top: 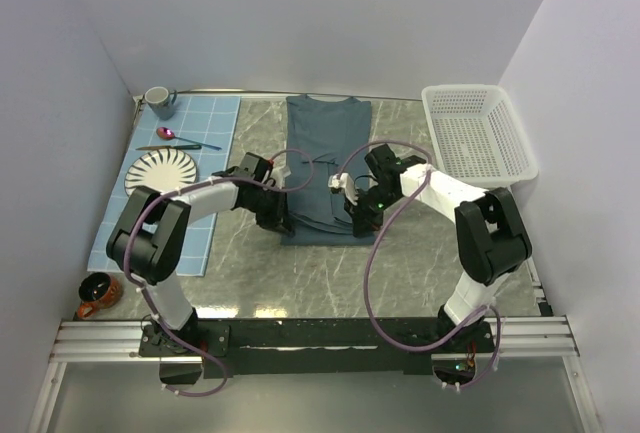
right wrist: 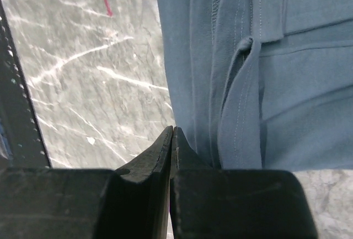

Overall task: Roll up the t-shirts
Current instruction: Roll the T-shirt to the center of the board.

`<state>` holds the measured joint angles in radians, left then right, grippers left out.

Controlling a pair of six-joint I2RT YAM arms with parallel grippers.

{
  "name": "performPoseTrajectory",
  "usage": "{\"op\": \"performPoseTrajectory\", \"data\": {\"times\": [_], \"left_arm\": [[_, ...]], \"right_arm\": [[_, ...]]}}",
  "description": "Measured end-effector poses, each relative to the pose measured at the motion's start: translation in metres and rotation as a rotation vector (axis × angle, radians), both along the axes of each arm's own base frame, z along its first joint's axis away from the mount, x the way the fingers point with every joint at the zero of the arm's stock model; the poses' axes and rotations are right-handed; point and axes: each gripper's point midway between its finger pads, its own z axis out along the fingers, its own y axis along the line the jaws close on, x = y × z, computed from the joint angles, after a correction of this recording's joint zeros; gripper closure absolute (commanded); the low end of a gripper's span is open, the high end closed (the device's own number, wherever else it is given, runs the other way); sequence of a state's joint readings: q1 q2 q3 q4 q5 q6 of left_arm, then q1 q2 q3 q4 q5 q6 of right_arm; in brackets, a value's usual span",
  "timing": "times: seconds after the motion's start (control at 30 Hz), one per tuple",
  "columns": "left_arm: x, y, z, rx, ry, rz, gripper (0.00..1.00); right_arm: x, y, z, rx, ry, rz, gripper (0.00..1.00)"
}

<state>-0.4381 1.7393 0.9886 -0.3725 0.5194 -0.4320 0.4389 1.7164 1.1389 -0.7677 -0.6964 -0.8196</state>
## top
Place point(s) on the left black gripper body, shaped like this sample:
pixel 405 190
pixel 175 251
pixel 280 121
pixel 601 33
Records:
pixel 268 206

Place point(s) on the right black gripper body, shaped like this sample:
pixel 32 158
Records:
pixel 371 206

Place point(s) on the blue-grey t-shirt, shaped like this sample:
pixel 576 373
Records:
pixel 322 134

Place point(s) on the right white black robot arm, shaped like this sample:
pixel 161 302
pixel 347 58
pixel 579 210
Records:
pixel 492 240

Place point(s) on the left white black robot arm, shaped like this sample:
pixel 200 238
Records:
pixel 148 238

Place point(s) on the blue checked placemat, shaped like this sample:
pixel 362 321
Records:
pixel 208 119

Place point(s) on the white blue striped plate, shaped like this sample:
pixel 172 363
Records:
pixel 162 170

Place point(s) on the white perforated plastic basket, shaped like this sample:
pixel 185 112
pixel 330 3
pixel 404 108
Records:
pixel 477 136

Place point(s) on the iridescent purple spoon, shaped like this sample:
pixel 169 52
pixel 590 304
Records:
pixel 168 134

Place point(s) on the grey mug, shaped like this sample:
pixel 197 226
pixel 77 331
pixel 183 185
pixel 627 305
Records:
pixel 161 101

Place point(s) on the brown orange ceramic mug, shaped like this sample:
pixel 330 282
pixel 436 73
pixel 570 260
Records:
pixel 98 291

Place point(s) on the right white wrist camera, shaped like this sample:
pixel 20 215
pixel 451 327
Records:
pixel 343 183

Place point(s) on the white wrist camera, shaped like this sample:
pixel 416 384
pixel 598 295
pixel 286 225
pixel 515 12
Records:
pixel 284 172
pixel 343 183

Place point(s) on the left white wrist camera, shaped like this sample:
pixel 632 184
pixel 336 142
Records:
pixel 284 172

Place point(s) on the aluminium frame rail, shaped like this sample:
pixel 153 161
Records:
pixel 119 341

